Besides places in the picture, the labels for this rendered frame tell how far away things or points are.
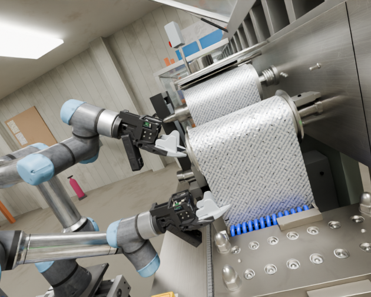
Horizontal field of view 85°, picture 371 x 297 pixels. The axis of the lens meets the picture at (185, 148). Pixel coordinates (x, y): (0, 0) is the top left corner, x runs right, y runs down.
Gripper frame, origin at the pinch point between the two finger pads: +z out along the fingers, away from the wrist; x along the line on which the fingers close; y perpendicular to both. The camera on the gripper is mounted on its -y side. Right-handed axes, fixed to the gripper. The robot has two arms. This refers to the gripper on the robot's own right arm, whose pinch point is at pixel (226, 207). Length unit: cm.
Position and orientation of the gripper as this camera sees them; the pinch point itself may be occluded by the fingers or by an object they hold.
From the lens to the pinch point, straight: 57.9
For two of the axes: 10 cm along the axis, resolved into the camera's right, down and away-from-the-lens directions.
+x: 0.9, -3.2, 9.4
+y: -3.9, -8.8, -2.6
